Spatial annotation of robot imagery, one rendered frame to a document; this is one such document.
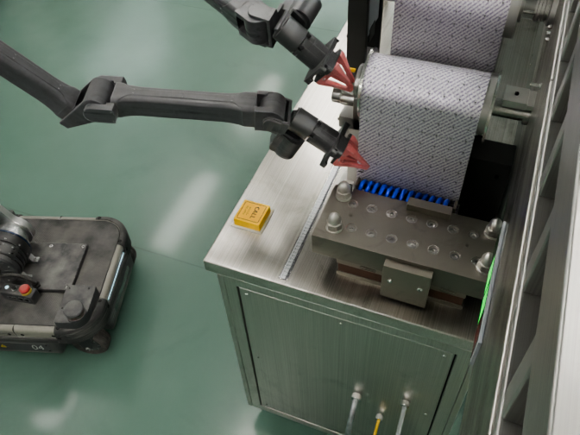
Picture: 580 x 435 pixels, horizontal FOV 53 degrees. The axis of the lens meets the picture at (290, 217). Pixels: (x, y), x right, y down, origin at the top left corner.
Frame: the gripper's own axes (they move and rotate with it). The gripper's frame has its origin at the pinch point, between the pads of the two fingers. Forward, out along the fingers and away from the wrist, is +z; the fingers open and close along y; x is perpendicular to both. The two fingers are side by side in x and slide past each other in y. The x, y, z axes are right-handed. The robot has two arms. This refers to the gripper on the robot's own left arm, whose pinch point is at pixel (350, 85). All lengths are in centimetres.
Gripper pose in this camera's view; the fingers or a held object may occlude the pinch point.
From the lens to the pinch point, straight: 130.8
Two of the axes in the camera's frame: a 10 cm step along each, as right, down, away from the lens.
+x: 5.5, -3.0, -7.8
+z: 7.7, 5.5, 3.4
